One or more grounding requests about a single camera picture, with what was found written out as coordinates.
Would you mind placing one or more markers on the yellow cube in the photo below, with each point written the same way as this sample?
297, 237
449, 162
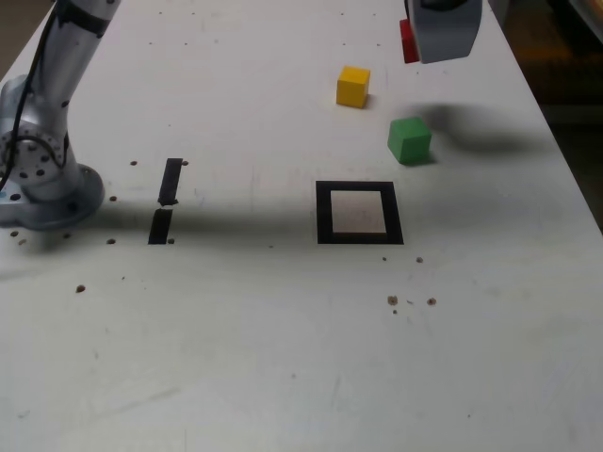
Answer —
353, 89

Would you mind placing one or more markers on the black tape strip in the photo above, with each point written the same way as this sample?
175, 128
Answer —
169, 183

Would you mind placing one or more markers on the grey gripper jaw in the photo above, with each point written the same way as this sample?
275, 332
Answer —
447, 33

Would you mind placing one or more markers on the red cube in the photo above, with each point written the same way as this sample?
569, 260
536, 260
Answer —
408, 42

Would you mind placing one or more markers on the black tape square outline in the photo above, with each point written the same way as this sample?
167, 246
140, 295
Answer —
324, 212

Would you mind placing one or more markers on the green cube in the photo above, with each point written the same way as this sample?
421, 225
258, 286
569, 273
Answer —
410, 141

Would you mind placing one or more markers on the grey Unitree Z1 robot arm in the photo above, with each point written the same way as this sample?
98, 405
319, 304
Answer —
61, 80

